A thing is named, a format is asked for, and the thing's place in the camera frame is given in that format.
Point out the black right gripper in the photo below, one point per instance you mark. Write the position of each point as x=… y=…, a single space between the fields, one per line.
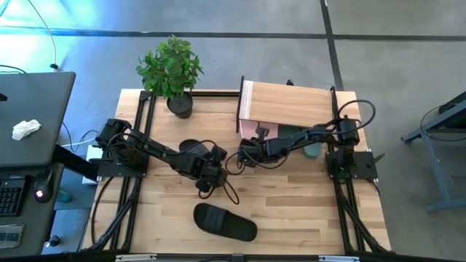
x=265 y=151

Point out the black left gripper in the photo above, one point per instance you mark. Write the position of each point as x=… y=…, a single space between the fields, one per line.
x=207 y=171

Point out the teal green slide sandal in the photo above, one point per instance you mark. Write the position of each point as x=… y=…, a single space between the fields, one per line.
x=289 y=131
x=313 y=151

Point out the black slide sandal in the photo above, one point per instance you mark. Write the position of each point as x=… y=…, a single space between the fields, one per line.
x=193 y=145
x=225 y=222

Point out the wooden shelf black metal legs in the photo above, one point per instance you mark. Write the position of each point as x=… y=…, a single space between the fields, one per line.
x=287 y=103

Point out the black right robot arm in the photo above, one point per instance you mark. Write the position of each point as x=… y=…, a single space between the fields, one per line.
x=302 y=140

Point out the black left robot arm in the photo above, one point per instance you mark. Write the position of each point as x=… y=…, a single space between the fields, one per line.
x=156 y=151

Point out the green potted plant black pot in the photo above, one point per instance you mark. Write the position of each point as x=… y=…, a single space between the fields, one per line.
x=169 y=69

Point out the white power box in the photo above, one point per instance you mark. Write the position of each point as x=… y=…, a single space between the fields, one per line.
x=92 y=153

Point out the black computer mouse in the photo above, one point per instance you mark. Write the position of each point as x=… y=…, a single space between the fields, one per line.
x=43 y=185

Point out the black round knob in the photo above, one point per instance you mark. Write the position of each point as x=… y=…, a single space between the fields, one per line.
x=54 y=241

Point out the blue grey side table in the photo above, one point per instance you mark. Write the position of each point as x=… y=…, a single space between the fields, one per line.
x=437 y=174

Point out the dark keyboard desk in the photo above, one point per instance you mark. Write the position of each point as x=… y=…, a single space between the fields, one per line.
x=36 y=218

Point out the grey desk top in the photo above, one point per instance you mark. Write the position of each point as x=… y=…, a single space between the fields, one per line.
x=36 y=102

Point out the white crumpled tissue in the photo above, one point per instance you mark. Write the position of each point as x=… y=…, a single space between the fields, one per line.
x=25 y=128

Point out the black keyboard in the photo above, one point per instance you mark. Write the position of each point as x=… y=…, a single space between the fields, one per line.
x=11 y=196

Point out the grey smartphone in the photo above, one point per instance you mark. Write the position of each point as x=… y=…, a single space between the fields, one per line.
x=11 y=236

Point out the small black desk item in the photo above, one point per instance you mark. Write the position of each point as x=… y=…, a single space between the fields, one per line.
x=3 y=97

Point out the black aluminium table frame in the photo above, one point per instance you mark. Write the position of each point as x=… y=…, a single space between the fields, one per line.
x=145 y=95

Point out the silver metal bracket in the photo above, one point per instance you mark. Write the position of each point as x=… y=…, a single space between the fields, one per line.
x=134 y=258
x=338 y=258

